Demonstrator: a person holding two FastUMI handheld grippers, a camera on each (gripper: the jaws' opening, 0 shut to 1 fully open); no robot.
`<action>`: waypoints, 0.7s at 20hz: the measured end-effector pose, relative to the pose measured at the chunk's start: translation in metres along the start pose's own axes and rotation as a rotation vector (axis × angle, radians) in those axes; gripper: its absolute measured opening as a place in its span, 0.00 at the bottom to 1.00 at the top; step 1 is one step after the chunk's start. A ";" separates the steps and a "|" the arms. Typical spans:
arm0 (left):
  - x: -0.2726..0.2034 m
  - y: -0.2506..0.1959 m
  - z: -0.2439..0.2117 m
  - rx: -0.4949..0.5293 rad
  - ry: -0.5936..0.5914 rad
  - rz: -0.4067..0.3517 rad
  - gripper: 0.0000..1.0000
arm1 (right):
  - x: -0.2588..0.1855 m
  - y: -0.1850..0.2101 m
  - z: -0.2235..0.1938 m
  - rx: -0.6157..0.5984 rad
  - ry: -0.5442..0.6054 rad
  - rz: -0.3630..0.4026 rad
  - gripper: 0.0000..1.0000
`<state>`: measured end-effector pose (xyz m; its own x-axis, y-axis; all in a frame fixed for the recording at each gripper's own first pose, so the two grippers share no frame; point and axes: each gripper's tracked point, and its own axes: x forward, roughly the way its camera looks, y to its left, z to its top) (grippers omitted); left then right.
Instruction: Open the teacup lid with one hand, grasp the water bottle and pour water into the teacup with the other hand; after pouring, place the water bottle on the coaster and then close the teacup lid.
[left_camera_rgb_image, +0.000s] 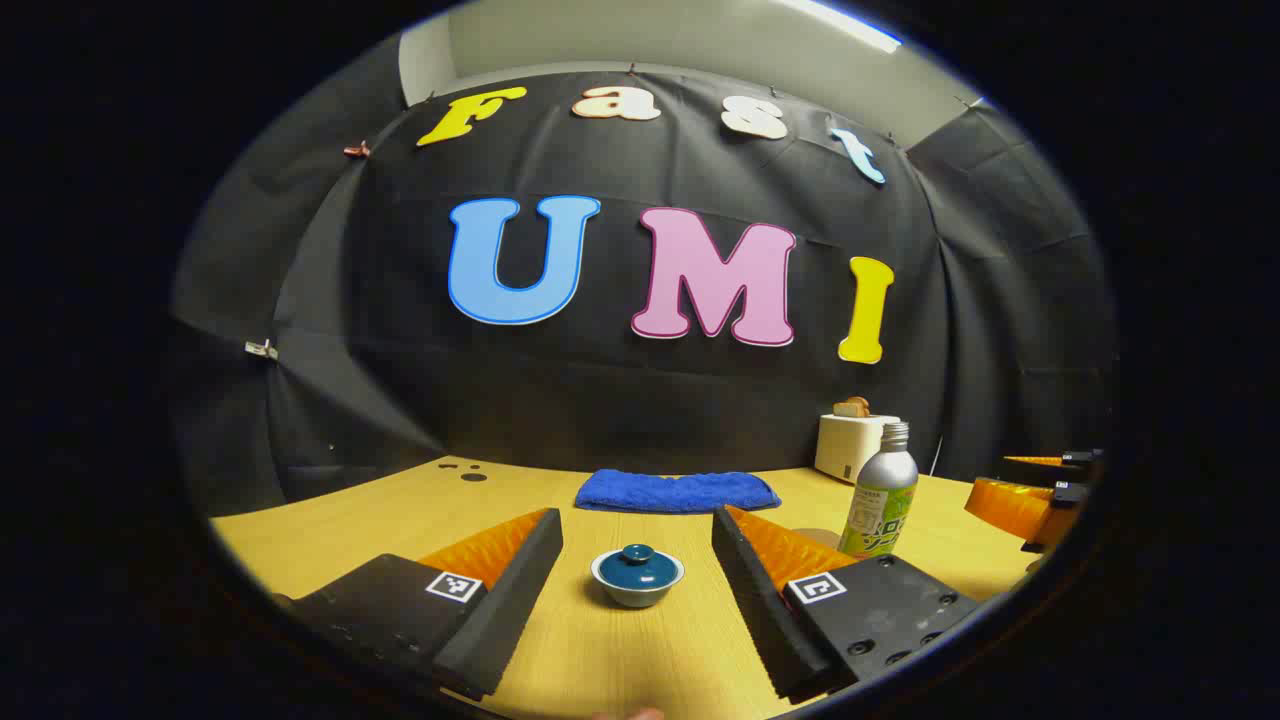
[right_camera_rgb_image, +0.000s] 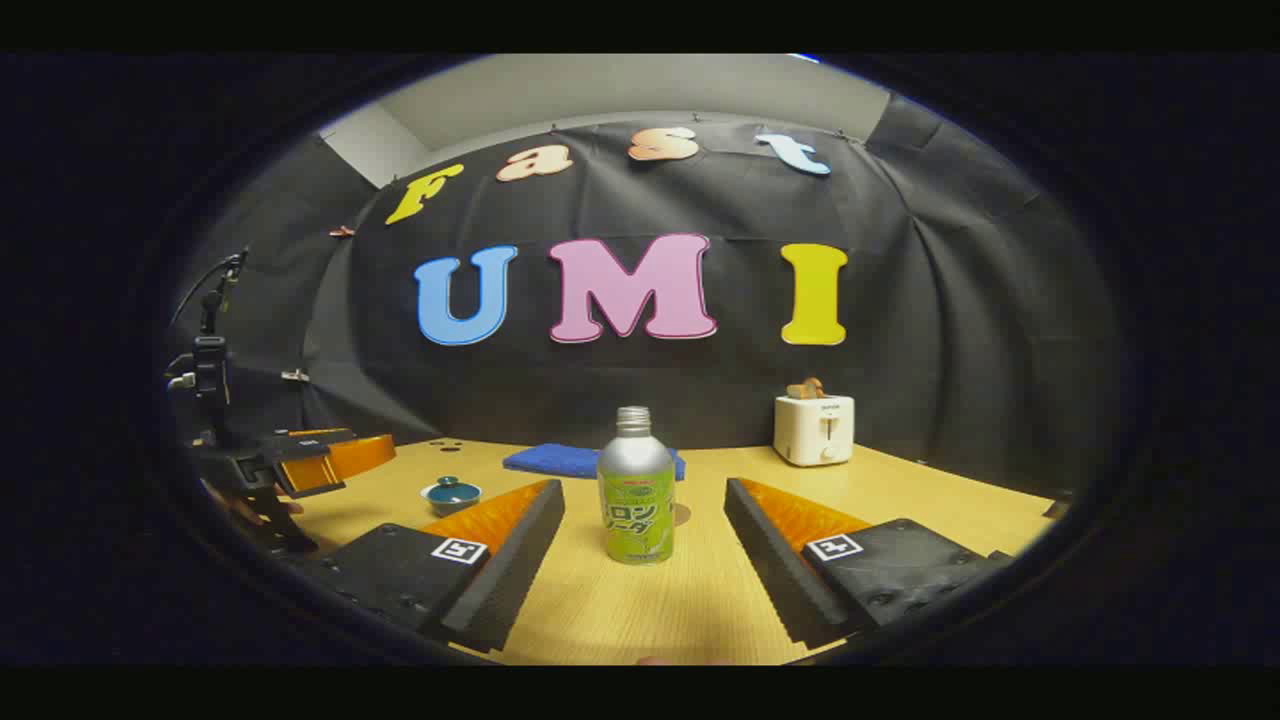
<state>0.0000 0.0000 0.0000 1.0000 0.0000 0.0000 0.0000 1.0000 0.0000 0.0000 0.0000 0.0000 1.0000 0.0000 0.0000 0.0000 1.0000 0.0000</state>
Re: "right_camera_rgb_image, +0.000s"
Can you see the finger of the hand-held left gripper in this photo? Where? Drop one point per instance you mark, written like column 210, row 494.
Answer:
column 318, row 435
column 350, row 458

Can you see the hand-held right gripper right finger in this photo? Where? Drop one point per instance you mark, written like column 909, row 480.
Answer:
column 775, row 570

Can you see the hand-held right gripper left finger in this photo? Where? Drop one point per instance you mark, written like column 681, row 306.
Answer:
column 520, row 560

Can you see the dark blue teacup lid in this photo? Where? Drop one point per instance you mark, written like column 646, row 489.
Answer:
column 449, row 484

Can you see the round brown coaster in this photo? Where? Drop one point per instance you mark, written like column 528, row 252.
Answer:
column 682, row 515

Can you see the silver green label water bottle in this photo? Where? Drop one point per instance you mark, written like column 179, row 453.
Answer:
column 636, row 490

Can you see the silver backdrop clip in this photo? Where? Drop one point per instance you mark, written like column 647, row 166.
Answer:
column 296, row 376

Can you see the blue folded towel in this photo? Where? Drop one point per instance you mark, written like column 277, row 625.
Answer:
column 550, row 460

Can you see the white toaster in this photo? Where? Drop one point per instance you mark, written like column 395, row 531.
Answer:
column 812, row 430

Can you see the brown toast slice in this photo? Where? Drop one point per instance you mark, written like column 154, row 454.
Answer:
column 805, row 389

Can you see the black backdrop cloth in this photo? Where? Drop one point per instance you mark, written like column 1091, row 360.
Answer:
column 640, row 380

